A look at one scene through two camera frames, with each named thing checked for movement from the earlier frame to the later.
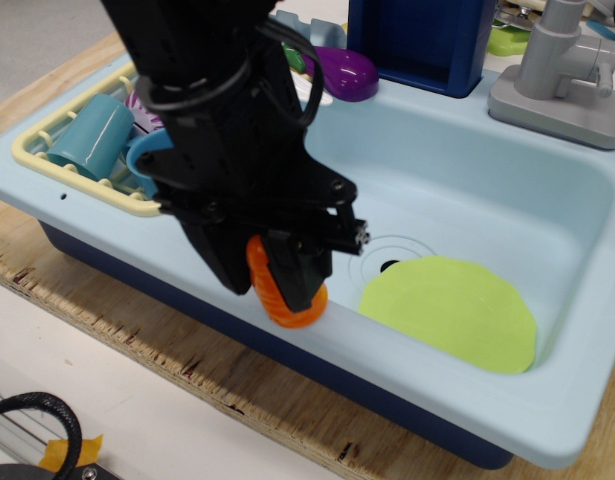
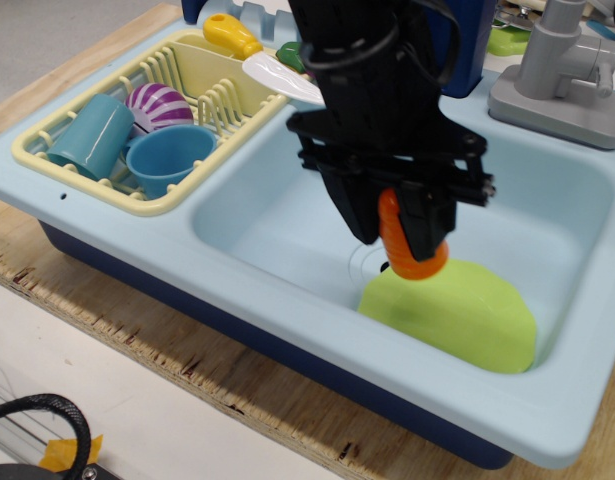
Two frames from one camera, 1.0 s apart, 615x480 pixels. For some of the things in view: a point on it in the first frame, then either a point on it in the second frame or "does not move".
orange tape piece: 55,450 does not move
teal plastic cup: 93,141 does not move
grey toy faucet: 562,82 does not move
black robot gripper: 236,153 → 377,117
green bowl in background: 507,41 does not move
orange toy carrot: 272,295 → 397,246
